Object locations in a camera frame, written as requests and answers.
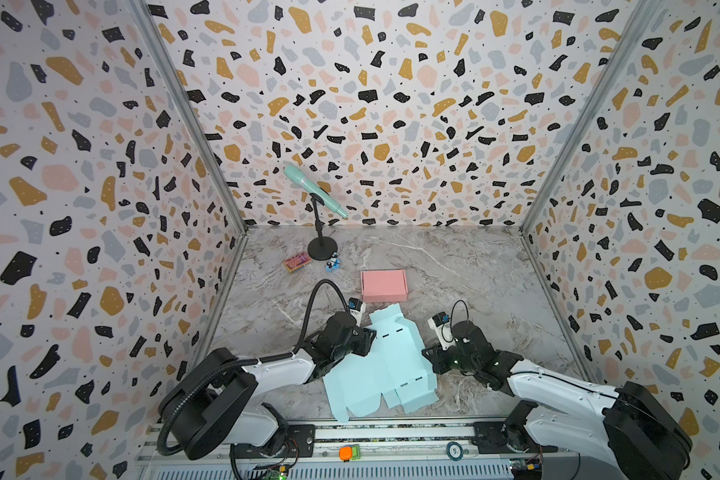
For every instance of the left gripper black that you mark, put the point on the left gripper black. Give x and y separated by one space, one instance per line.
363 341

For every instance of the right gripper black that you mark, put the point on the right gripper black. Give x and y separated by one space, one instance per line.
435 354

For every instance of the pink paper box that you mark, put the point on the pink paper box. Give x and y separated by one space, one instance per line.
384 286

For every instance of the mint paper box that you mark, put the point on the mint paper box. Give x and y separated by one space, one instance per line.
394 372

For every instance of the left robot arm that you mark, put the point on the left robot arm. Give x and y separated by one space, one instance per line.
221 399

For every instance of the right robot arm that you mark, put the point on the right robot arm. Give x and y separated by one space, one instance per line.
625 426

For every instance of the small pink card box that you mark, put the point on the small pink card box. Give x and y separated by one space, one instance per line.
296 262

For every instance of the small blue toy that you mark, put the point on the small blue toy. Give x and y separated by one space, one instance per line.
333 262

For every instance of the black microphone stand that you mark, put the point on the black microphone stand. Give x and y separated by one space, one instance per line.
321 248

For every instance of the orange button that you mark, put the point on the orange button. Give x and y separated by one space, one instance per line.
349 453

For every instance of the mint green microphone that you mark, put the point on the mint green microphone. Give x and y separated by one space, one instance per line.
300 179

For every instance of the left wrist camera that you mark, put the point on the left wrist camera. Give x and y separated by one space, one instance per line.
357 308

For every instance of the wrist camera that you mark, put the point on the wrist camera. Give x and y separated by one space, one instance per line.
357 308
441 324

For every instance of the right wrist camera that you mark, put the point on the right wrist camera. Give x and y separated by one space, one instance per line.
441 324

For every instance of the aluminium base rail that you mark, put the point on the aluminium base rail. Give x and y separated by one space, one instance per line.
391 448

